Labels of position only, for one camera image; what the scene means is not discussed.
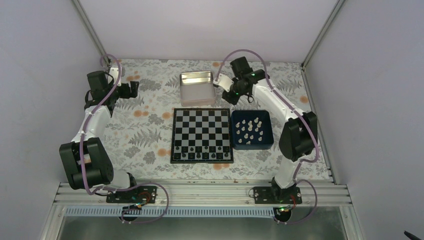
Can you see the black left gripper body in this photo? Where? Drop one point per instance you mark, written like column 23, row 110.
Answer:
column 126, row 94

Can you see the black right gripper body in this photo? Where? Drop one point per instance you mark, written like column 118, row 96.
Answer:
column 234, row 99

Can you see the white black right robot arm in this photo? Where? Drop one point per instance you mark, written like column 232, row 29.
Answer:
column 299, row 137

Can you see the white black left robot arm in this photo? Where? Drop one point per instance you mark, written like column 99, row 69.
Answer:
column 85, row 159

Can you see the black silver chess board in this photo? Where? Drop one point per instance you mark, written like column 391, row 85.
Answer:
column 201, row 127

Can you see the black chess piece row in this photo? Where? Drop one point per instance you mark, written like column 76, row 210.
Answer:
column 201, row 152

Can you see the floral patterned table mat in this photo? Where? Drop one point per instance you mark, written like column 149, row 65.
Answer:
column 153, row 137

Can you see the pink metal tin box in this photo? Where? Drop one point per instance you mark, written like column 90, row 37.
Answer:
column 197, row 89

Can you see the blue plastic piece tray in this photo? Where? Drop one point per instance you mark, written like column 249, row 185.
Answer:
column 251, row 130

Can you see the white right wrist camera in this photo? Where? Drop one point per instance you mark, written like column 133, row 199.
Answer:
column 224, row 82

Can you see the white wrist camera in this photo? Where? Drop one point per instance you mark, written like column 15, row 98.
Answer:
column 113, row 74
column 224, row 82

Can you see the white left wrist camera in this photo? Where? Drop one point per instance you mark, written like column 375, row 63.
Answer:
column 113, row 74

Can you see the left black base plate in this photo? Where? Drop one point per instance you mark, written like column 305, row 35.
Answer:
column 141, row 195

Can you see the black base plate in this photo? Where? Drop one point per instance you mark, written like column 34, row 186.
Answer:
column 141, row 195
column 263, row 195

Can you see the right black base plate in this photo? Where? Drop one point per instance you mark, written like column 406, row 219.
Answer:
column 263, row 195

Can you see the aluminium rail frame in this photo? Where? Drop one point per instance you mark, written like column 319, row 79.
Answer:
column 225, row 193

